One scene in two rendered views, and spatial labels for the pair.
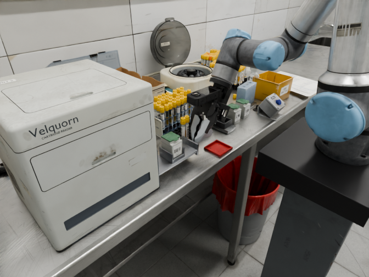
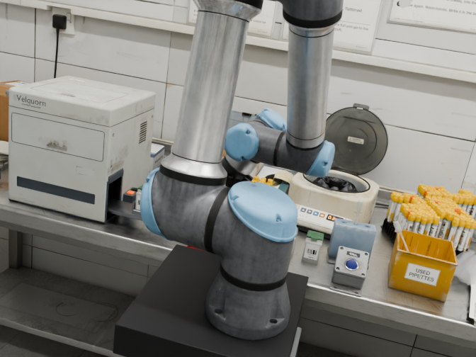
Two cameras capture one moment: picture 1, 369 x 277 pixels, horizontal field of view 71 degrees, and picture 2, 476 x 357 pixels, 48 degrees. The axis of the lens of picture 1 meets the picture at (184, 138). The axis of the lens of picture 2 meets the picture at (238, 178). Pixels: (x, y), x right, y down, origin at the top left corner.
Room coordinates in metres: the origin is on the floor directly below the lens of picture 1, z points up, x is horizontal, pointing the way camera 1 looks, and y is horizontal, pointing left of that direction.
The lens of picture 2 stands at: (0.13, -1.12, 1.47)
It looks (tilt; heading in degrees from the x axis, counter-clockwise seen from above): 19 degrees down; 57
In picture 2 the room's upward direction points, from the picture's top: 9 degrees clockwise
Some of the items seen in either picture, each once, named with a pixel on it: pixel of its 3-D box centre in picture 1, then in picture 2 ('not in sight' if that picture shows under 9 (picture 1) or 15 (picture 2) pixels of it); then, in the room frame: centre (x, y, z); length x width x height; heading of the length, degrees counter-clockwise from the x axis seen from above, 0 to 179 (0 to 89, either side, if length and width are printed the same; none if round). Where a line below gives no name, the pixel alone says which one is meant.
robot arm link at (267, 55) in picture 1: (264, 54); (254, 142); (0.74, -0.22, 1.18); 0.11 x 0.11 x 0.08; 38
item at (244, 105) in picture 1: (242, 108); (312, 247); (0.96, -0.23, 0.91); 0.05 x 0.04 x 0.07; 46
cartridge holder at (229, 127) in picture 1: (222, 123); not in sight; (0.86, -0.14, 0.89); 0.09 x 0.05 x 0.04; 48
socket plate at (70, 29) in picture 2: not in sight; (63, 20); (0.60, 0.88, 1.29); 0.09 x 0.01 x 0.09; 136
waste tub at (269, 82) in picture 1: (271, 87); (420, 263); (1.15, -0.40, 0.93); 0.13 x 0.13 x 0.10; 43
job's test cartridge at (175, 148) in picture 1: (171, 147); (146, 200); (0.62, 0.04, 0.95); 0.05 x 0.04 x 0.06; 46
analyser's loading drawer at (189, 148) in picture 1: (166, 157); (137, 207); (0.61, 0.05, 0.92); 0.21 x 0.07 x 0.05; 136
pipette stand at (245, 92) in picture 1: (245, 95); (350, 242); (1.05, -0.27, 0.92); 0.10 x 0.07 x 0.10; 142
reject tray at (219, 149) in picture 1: (218, 148); not in sight; (0.72, -0.11, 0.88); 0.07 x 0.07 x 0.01; 46
